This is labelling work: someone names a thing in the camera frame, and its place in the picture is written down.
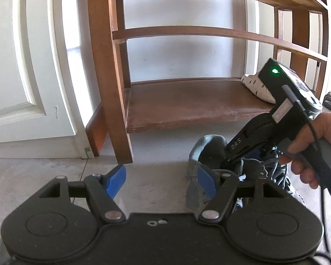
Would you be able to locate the grey sneaker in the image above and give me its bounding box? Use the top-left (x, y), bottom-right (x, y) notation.
top-left (186, 134), bottom-right (305, 213)

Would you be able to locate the white spotted slipper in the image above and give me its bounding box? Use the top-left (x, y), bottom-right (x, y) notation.
top-left (241, 73), bottom-right (276, 104)

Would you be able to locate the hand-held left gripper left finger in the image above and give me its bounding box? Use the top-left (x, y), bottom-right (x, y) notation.
top-left (39, 164), bottom-right (127, 223)

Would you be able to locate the person's right hand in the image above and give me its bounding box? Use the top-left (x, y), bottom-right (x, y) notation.
top-left (279, 110), bottom-right (331, 189)

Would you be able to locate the wooden shoe rack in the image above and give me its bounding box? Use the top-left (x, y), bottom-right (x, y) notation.
top-left (85, 0), bottom-right (330, 164)

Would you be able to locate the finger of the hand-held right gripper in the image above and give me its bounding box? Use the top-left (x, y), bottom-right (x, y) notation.
top-left (223, 114), bottom-right (278, 158)
top-left (220, 146), bottom-right (268, 170)

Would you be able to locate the black cable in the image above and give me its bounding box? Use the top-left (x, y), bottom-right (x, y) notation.
top-left (281, 85), bottom-right (331, 265)

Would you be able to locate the white panelled cabinet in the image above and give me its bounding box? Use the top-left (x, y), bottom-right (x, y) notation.
top-left (0, 0), bottom-right (94, 159)

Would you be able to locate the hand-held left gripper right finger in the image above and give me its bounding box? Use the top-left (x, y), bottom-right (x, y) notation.
top-left (197, 164), bottom-right (289, 223)

